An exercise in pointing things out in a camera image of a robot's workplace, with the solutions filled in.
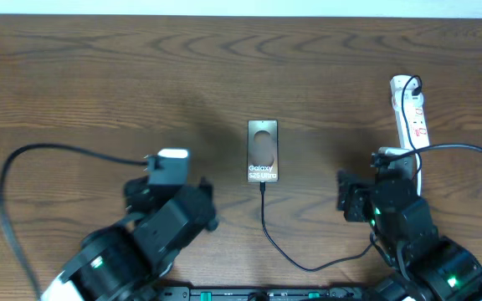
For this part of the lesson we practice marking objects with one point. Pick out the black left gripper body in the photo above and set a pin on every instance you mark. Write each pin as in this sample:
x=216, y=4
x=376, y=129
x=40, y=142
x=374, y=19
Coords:
x=146, y=196

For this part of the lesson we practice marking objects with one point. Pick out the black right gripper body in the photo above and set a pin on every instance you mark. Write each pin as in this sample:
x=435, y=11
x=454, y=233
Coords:
x=353, y=193

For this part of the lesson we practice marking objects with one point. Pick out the black Galaxy smartphone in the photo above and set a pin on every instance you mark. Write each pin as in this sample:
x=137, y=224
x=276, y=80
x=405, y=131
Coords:
x=262, y=151

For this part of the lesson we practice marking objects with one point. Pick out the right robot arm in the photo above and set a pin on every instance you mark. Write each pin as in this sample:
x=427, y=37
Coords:
x=427, y=266

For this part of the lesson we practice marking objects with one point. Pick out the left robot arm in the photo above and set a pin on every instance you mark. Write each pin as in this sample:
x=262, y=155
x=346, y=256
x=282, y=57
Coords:
x=124, y=260

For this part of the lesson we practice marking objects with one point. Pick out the white power strip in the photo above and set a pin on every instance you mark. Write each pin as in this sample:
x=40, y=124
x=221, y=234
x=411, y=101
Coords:
x=407, y=102

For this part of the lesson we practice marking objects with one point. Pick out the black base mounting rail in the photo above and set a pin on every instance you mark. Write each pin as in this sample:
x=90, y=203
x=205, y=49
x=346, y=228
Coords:
x=180, y=293

